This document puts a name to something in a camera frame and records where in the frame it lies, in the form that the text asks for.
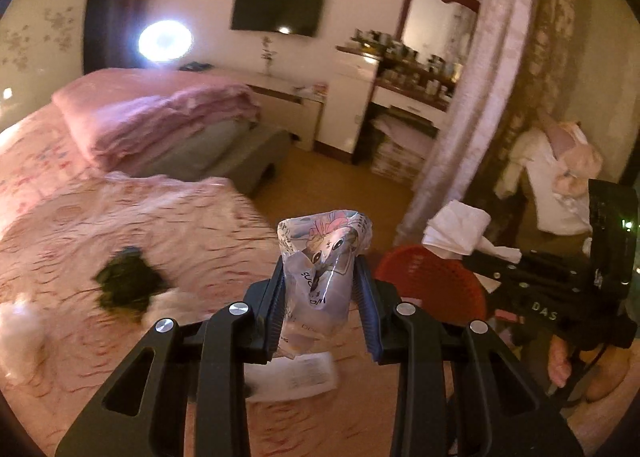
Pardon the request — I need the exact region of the white tissue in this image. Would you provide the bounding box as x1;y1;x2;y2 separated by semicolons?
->
421;200;524;288

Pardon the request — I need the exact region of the low white desk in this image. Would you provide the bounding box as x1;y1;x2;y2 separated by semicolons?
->
189;64;332;154

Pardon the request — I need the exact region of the white dressing table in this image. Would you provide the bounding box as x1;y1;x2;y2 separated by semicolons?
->
355;44;452;169

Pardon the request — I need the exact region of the wall mounted black television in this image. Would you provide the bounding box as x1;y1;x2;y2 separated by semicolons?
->
230;0;327;38

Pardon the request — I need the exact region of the round ring lamp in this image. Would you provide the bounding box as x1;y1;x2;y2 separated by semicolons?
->
137;20;194;61

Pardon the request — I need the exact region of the folded pink quilt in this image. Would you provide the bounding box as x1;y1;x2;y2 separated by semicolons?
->
51;67;262;174

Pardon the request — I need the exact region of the white cabinet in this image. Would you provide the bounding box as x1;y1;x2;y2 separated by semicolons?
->
314;46;382;156

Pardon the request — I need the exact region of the black plastic bag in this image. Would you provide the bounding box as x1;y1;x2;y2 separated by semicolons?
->
92;246;169;324

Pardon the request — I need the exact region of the group of cosmetic bottles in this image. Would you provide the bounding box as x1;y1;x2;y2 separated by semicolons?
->
349;26;464;99

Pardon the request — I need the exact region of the pink curtain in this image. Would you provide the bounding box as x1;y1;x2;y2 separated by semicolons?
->
400;0;544;249

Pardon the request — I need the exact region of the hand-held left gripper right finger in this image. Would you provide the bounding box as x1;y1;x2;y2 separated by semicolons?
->
350;257;586;457

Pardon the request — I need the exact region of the printed clear plastic bag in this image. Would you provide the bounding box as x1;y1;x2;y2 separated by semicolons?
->
276;210;374;359

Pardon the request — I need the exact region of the grey bed end bench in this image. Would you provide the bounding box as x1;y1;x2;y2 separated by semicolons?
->
165;127;294;199

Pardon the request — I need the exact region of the white paper receipt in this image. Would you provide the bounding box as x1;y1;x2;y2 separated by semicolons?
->
244;351;342;404

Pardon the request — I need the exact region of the person's right hand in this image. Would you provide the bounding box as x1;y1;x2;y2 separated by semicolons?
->
547;337;633;404

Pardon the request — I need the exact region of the red plastic basket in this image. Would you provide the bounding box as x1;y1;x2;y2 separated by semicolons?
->
374;244;489;334

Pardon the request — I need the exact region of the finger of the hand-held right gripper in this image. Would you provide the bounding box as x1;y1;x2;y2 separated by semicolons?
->
461;248;532;289

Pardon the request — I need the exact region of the grey green folded blanket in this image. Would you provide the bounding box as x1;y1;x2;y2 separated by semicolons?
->
125;118;251;178

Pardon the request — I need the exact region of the clear plastic wad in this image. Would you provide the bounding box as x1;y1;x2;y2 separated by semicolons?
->
0;298;47;384

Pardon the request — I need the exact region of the dark wooden door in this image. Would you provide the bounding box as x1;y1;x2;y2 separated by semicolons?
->
82;0;147;76

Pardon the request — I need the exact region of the floral sliding door wardrobe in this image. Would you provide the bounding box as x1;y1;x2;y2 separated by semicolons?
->
0;0;94;134

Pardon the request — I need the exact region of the floral olive curtain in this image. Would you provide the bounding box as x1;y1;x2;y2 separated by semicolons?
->
475;0;582;219

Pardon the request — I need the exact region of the pink fluffy garment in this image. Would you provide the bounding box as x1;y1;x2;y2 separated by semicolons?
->
541;111;604;199

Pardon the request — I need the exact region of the wooden framed mirror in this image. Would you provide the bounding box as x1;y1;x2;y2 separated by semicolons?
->
397;0;482;59

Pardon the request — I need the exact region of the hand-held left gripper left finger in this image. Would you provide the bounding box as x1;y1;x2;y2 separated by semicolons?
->
55;257;289;457

